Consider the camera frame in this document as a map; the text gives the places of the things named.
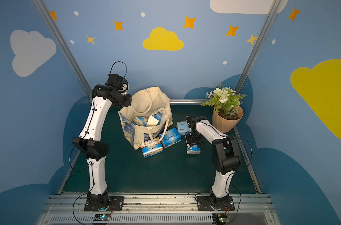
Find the blue tissue pack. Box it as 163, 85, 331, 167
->
186, 143, 201, 154
159, 128, 181, 148
153, 107, 165, 122

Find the cream canvas tote bag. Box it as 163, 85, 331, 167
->
118, 86, 173, 150

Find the floral tissue pack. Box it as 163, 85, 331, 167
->
132, 116, 148, 127
141, 140, 163, 158
146, 116, 159, 127

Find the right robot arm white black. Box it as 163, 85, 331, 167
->
186, 116, 242, 208

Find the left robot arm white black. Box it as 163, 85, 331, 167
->
72, 73, 131, 211

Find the pink pot with flowers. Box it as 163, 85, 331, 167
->
201, 83, 247, 133

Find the right controller board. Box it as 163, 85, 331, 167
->
212, 214, 230, 225

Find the controller board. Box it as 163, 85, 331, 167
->
212, 214, 230, 225
93, 214, 111, 223

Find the left controller board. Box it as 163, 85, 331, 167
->
93, 214, 111, 223

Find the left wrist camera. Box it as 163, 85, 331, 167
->
119, 80, 129, 95

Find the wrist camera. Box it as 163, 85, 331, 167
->
186, 115, 198, 135
119, 80, 129, 95

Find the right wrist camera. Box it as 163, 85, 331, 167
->
186, 115, 198, 135

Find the rear aluminium frame bar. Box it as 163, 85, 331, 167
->
170, 98, 207, 105

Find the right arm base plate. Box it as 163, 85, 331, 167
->
195, 195, 235, 211

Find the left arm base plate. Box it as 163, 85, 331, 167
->
84, 196, 125, 212

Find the aluminium front rail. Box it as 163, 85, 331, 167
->
37, 192, 280, 225

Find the left aluminium frame post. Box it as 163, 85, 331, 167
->
32, 0, 92, 98

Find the aluminium frame post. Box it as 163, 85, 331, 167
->
32, 0, 92, 98
234, 0, 282, 94

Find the right aluminium frame post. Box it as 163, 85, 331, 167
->
234, 0, 282, 94

